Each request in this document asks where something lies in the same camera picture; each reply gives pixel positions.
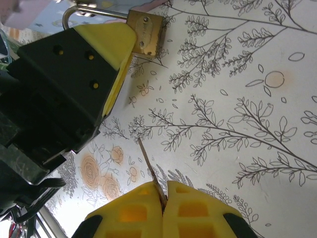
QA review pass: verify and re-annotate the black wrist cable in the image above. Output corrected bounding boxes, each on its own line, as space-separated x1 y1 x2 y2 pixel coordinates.
9 177 67 224

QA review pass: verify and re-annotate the floral tablecloth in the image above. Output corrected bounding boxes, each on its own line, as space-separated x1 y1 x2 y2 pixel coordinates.
37 0 317 238

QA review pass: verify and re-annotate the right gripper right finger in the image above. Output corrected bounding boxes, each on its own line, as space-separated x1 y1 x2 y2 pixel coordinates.
162 180 259 238

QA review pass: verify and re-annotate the brass padlock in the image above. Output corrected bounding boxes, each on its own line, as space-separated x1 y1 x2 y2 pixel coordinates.
62 5 167 59

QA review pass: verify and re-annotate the long aluminium frame rail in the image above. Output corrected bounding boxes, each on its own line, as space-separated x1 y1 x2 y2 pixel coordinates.
36 205 68 238

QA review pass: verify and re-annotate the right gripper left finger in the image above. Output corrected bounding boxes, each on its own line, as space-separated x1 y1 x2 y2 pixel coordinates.
71 180 166 238

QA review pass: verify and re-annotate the pastel cartoon tin box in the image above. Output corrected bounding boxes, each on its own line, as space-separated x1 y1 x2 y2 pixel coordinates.
4 0 171 35

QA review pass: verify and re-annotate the small brass key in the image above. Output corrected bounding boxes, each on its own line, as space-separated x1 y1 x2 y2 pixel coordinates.
137 136 168 203

